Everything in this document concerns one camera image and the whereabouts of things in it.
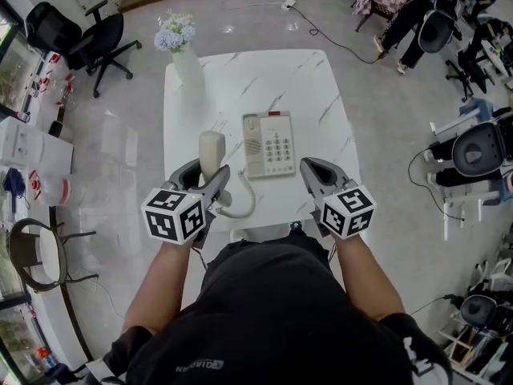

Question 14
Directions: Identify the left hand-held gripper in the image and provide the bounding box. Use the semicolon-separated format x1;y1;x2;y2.
139;158;232;250

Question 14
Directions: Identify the red and blue can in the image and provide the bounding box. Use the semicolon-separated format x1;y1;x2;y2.
34;346;57;371

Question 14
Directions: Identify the round-back chair white cushion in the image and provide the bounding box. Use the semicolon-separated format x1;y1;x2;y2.
6;217;100;293

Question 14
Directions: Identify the black floor cable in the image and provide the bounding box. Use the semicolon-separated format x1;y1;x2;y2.
288;4;386;64
408;294;456;316
407;146;466;222

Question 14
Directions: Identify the white storage rack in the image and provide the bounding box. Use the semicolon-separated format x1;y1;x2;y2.
436;314;513;376

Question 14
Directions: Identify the person's left forearm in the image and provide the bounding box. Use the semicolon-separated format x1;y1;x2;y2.
121;238;193;334

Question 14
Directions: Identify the clear bottle red label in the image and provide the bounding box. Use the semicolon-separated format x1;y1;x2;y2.
27;168;87;208

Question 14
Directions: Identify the pale blue flower bouquet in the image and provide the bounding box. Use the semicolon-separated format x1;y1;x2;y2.
154;9;197;54

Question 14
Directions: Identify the black-framed window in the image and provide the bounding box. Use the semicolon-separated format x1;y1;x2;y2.
0;2;29;111

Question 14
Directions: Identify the person's right forearm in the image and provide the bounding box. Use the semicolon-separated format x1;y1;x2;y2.
335;233;406;322

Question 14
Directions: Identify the white marble table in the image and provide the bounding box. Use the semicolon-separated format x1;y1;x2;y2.
162;49;360;242

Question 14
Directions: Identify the beige telephone handset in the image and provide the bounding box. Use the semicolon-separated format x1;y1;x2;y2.
199;131;233;208

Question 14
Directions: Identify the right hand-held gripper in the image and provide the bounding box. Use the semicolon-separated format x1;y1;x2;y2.
299;157;378;241

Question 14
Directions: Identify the black high-back office chair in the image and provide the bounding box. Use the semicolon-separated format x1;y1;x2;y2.
24;0;143;99

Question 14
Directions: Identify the person's black clothing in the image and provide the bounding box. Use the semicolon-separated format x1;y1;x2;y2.
86;229;454;385

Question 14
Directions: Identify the beige telephone base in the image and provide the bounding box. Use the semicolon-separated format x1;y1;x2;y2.
241;111;297;180

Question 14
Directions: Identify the dark blue cloth bag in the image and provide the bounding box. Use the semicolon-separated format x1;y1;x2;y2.
2;168;31;210

